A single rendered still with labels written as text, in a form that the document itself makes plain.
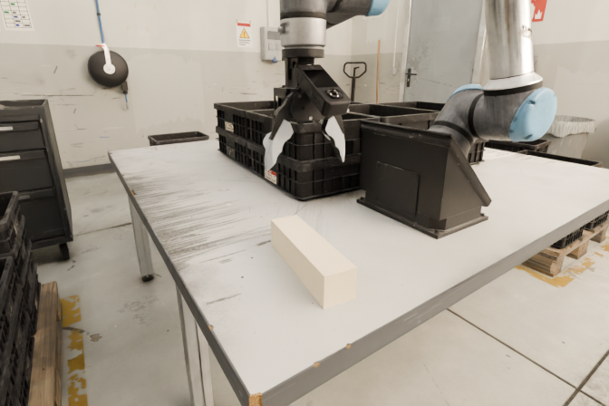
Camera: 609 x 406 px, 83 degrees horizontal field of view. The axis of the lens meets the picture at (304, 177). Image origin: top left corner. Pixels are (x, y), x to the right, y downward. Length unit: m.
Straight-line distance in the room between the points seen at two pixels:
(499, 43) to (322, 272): 0.62
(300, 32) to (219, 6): 4.11
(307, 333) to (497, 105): 0.64
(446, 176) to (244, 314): 0.50
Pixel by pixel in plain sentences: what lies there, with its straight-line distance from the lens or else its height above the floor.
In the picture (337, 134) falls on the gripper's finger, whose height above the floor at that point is 0.96.
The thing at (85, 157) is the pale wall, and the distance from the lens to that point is 4.37.
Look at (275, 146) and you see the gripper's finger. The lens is 0.57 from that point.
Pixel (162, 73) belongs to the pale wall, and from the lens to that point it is 4.39.
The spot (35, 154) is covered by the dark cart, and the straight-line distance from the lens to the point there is 2.28.
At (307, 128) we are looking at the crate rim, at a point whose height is 0.92.
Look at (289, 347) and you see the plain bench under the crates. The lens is 0.53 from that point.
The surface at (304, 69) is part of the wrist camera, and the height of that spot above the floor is 1.07.
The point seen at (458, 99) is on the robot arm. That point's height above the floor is 1.00.
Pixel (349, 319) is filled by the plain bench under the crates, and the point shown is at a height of 0.70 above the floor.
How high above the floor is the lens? 1.06
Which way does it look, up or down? 17 degrees down
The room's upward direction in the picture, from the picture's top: straight up
